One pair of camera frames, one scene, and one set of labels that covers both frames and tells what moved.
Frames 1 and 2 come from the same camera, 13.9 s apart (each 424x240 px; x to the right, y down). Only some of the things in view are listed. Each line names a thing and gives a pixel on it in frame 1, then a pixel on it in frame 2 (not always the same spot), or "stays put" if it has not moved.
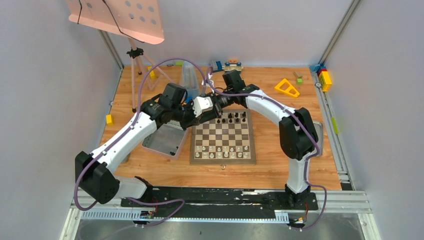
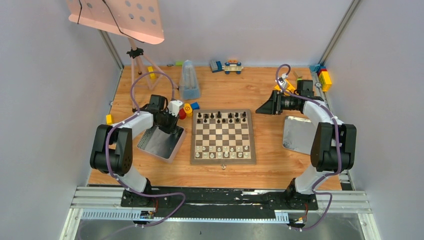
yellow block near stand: x=152 y=73 stays put
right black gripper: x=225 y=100 -> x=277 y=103
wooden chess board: x=227 y=140 stays put
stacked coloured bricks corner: x=324 y=78 stays put
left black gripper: x=216 y=108 -> x=169 y=124
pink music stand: x=140 y=20 stays put
